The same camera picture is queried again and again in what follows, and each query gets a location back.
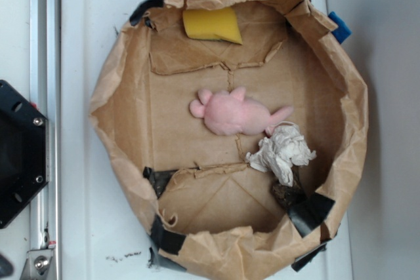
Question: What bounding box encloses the metal corner bracket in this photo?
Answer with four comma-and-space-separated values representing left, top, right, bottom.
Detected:
20, 249, 54, 280

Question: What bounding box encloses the blue tape piece right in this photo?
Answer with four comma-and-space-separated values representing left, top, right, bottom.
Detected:
328, 11, 352, 44

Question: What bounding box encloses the brown paper bag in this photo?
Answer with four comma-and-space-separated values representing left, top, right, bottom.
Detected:
89, 0, 369, 279

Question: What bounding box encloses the white plastic board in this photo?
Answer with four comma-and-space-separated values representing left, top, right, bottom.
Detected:
60, 0, 354, 280

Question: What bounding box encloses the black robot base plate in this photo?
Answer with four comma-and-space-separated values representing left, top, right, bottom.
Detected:
1, 80, 48, 229

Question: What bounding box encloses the aluminium extrusion rail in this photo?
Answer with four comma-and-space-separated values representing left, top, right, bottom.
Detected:
30, 0, 62, 279

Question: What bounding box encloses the dark brown rock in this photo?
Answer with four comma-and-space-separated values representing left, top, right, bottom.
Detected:
271, 166, 307, 210

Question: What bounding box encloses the yellow green sponge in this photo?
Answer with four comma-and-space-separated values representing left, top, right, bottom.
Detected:
182, 7, 243, 45

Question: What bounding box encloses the crumpled white paper tissue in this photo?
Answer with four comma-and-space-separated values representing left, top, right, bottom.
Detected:
245, 121, 316, 187

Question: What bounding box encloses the pink plush toy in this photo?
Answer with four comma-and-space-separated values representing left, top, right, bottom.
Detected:
189, 87, 293, 136

